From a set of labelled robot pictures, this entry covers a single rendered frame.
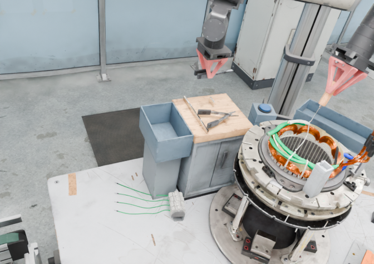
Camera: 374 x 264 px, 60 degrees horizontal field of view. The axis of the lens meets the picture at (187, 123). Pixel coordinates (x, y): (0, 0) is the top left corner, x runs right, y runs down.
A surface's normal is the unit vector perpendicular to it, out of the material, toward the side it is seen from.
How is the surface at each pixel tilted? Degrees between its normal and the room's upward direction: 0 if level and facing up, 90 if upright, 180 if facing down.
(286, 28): 90
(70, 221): 0
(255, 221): 0
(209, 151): 90
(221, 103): 0
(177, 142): 90
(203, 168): 90
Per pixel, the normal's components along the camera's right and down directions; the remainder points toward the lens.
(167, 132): 0.14, -0.78
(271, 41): 0.42, 0.61
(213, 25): -0.22, 0.60
